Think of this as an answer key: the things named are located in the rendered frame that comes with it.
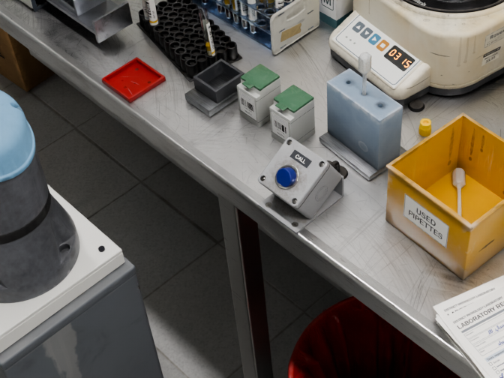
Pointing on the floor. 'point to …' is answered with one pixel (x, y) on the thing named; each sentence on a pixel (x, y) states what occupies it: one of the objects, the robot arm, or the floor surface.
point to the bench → (147, 123)
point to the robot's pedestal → (91, 336)
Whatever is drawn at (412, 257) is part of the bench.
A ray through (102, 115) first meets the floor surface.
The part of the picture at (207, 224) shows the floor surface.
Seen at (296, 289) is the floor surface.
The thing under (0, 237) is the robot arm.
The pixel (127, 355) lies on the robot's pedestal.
